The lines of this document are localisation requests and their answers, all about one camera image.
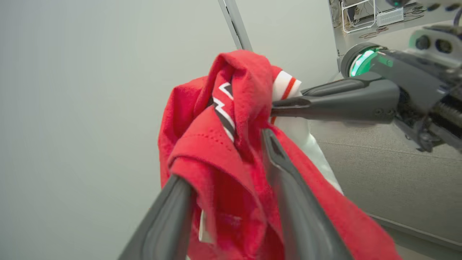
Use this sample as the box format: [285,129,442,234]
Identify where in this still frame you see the grey fabric sofa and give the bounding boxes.
[309,71,462,250]

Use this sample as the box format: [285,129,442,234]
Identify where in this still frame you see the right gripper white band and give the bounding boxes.
[271,25,462,153]

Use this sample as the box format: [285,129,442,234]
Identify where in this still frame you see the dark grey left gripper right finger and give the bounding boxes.
[262,128,355,260]

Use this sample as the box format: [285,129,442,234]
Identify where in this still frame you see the white wire rack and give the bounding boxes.
[340,0,377,34]

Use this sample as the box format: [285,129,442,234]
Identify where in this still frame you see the white perforated box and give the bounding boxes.
[375,7,405,28]

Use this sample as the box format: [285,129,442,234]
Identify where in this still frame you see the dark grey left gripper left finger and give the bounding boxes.
[117,174,197,260]

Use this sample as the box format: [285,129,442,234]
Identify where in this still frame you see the red and white garment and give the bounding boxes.
[158,49,403,260]

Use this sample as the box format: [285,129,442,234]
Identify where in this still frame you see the grey partition frame post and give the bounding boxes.
[217,0,253,51]

